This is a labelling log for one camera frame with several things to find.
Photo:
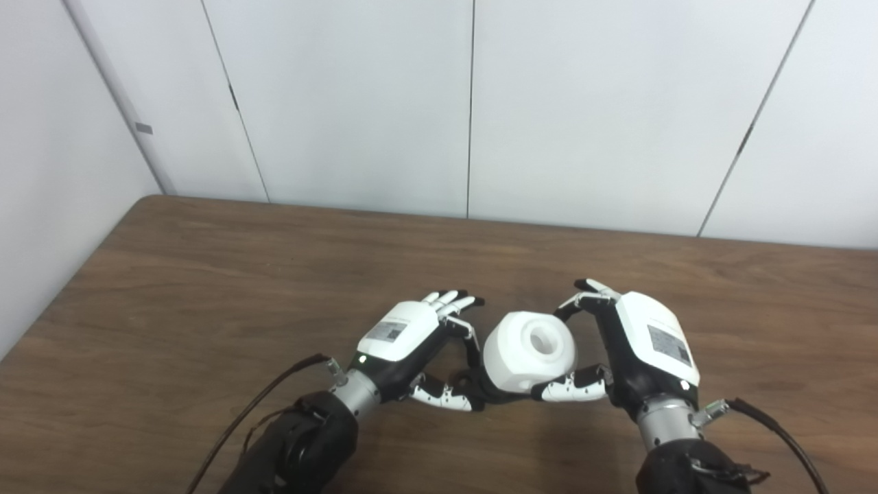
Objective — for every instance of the black panel seam clip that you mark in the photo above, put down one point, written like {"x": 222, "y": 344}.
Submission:
{"x": 234, "y": 98}

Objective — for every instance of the round white plastic piece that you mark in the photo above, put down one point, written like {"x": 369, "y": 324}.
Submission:
{"x": 514, "y": 363}

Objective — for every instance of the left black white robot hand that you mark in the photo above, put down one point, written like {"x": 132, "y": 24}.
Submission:
{"x": 401, "y": 333}

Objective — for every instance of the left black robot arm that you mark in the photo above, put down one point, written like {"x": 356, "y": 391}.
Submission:
{"x": 309, "y": 446}

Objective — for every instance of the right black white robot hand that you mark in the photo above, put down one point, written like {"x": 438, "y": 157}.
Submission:
{"x": 658, "y": 343}

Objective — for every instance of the black flanged holder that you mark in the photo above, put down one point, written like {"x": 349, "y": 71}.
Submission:
{"x": 488, "y": 392}

